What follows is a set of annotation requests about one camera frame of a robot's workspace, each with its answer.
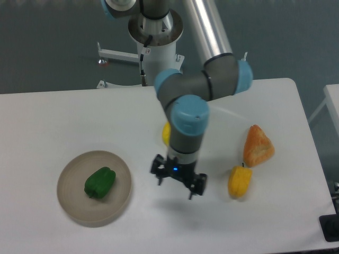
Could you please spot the white side table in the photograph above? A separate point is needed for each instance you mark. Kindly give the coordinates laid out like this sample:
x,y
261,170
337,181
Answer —
x,y
330,102

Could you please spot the orange bread piece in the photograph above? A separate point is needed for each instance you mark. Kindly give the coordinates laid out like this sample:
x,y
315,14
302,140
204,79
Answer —
x,y
258,148

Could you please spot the yellow bell pepper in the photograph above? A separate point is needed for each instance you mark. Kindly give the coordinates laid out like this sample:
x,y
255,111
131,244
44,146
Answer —
x,y
239,180

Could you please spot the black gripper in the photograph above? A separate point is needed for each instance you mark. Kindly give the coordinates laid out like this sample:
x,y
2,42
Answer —
x,y
184,173

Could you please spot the black device at table edge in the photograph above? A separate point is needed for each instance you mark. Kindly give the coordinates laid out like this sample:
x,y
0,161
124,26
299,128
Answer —
x,y
329,226

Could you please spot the green bell pepper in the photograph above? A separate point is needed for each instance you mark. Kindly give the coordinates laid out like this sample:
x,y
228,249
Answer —
x,y
99,183

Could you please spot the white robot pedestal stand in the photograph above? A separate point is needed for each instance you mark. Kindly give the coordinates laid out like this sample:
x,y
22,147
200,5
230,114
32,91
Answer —
x,y
156,45

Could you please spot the beige round plate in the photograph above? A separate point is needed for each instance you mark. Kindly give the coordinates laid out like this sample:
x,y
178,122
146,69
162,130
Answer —
x,y
92,212

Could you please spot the yellow banana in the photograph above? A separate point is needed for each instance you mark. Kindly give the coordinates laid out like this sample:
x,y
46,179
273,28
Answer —
x,y
166,132

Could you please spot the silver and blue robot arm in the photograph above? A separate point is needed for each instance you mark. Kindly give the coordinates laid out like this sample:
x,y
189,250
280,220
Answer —
x,y
184,99

